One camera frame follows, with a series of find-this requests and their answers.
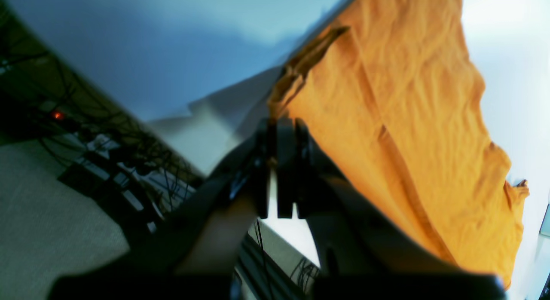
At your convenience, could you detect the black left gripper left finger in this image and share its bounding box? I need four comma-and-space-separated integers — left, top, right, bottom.
48, 119, 275, 300

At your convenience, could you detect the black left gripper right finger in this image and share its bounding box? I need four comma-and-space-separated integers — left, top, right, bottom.
276, 119, 506, 300

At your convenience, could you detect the orange t-shirt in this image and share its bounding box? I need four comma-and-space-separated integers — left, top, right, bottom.
268, 0, 530, 290

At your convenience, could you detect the power strip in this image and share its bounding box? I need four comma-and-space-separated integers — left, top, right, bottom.
58, 135, 195, 239

